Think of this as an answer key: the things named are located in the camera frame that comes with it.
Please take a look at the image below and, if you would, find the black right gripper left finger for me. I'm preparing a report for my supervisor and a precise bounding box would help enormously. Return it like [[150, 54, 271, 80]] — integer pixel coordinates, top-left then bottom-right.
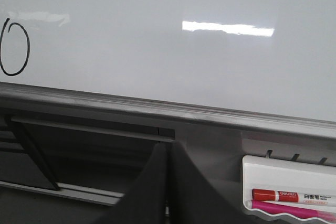
[[94, 143, 167, 223]]

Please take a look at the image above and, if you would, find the pink whiteboard marker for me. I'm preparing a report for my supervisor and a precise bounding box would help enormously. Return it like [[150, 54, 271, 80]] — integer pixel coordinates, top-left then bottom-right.
[[246, 200, 335, 223]]

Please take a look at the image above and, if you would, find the white whiteboard with aluminium frame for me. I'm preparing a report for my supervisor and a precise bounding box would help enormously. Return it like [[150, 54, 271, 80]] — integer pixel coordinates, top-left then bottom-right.
[[1, 0, 335, 138]]

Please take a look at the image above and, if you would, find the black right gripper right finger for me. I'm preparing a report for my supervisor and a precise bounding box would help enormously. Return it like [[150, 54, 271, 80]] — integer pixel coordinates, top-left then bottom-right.
[[167, 142, 254, 223]]

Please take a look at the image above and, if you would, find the red capped whiteboard marker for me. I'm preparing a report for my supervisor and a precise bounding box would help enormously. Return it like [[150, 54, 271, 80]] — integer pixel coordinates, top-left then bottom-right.
[[252, 188, 335, 207]]

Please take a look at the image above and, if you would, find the white plastic marker tray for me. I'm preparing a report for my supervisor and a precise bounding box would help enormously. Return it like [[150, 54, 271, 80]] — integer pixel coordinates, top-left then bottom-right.
[[240, 155, 335, 223]]

